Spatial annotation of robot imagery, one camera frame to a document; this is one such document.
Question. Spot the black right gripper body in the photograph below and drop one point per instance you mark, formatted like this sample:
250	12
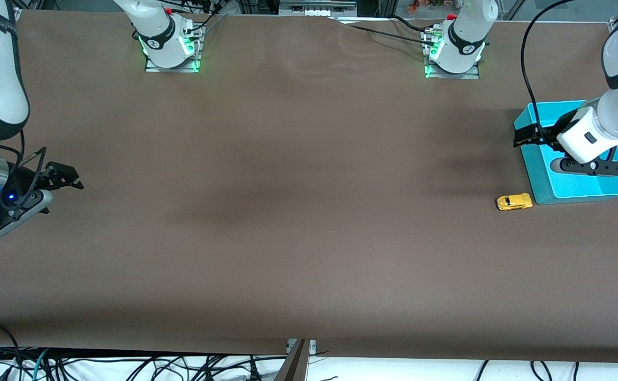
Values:
24	181

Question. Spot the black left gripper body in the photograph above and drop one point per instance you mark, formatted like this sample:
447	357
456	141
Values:
561	128

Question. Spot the yellow beetle toy car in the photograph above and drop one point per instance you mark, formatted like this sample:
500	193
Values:
514	201

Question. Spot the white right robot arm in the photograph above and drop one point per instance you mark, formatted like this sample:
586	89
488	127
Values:
1	79

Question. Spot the teal plastic bin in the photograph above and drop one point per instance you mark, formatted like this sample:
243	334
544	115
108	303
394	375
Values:
579	185

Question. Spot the brown table mat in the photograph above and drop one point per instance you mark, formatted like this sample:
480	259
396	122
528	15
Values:
308	238

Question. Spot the white power strip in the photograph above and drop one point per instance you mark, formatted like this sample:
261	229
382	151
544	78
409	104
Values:
319	10

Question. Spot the dark metal table strut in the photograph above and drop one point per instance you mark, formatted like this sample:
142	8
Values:
293	368

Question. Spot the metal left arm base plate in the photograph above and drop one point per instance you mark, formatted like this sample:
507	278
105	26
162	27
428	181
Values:
451	75

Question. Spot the aluminium corner bracket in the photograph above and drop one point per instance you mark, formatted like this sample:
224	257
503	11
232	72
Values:
16	14
612	25

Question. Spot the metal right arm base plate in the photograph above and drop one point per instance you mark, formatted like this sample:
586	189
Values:
171	67

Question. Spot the small metal table bracket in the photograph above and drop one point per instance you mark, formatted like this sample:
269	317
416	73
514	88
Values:
313	346

